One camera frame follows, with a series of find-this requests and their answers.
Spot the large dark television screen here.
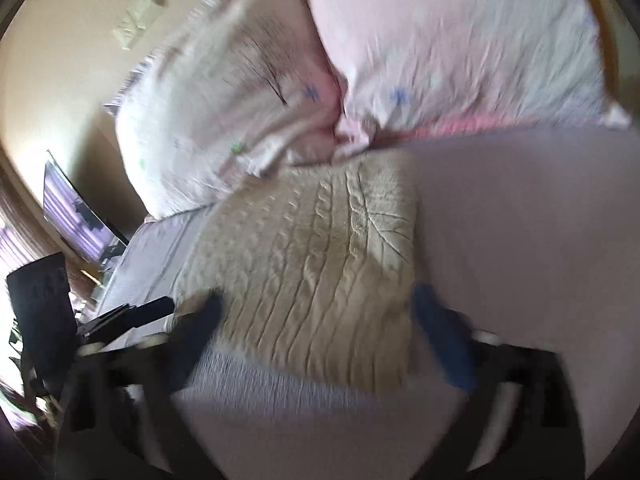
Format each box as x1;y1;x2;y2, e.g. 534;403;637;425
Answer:
42;152;127;268

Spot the wall light switch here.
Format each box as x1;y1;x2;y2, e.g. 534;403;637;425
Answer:
113;0;166;51

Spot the beige cable-knit sweater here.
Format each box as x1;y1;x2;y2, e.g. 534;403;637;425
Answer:
174;150;418;393

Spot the lavender bed sheet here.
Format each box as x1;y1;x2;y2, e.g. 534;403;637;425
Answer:
94;123;640;480

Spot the wooden window frame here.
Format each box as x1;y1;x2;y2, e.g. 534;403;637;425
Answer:
589;0;620;99

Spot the pink floral pillow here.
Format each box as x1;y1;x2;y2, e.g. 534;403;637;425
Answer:
106;0;341;219
307;0;631;156

